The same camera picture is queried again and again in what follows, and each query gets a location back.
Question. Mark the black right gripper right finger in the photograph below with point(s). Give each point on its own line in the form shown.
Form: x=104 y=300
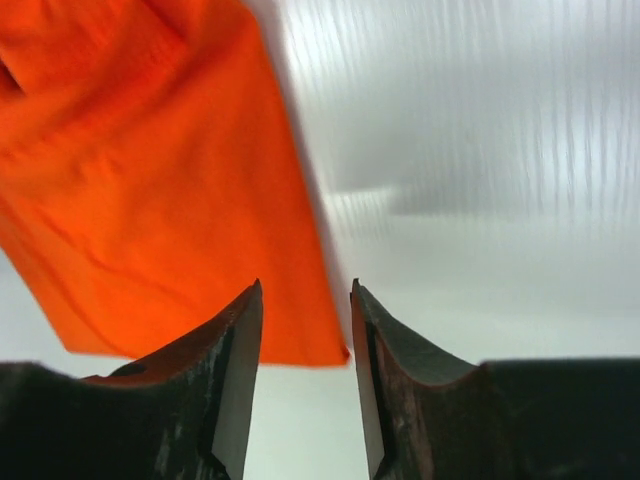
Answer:
x=428 y=414

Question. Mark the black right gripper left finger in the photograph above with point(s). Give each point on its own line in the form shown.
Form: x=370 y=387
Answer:
x=181 y=412

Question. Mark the orange t-shirt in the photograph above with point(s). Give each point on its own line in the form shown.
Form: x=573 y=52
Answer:
x=149 y=172

